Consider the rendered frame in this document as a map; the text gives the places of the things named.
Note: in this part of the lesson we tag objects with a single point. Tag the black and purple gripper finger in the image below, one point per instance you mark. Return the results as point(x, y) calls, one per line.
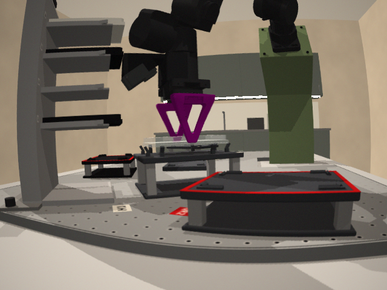
point(180, 99)
point(162, 108)

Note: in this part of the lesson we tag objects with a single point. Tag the white well plate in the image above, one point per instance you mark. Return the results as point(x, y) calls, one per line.
point(181, 141)

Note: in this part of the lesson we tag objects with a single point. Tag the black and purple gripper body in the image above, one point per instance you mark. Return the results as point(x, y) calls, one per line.
point(189, 85)

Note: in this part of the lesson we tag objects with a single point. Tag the grey shelf rack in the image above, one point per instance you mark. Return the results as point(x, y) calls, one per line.
point(37, 94)

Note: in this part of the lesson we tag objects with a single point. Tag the black cylinder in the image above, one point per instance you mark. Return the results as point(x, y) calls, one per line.
point(10, 202)

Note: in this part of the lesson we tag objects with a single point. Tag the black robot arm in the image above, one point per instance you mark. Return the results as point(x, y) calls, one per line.
point(174, 32)

